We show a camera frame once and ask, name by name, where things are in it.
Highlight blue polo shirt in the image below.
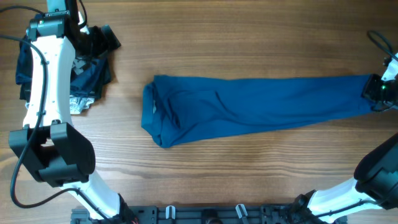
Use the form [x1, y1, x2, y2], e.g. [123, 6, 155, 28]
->
[141, 75, 373, 148]

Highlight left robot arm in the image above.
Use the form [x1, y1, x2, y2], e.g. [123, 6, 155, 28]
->
[9, 1, 138, 223]

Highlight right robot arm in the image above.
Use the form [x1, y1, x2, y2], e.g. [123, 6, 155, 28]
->
[290, 75, 397, 223]

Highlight black folded garment underneath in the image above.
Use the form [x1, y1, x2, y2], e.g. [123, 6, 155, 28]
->
[16, 19, 121, 106]

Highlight navy folded garment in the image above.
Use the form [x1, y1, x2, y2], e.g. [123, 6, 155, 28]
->
[16, 43, 112, 99]

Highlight light blue folded jeans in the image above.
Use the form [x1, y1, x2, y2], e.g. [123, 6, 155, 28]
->
[20, 94, 95, 116]

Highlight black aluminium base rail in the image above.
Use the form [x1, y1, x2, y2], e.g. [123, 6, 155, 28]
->
[70, 203, 348, 224]

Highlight left white clip on rail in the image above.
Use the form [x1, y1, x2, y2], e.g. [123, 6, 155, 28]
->
[165, 205, 176, 220]

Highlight white clip on rail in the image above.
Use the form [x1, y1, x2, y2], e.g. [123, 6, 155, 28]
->
[235, 203, 249, 224]
[165, 205, 176, 220]

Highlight right white clip on rail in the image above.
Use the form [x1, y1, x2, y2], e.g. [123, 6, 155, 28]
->
[235, 203, 249, 224]

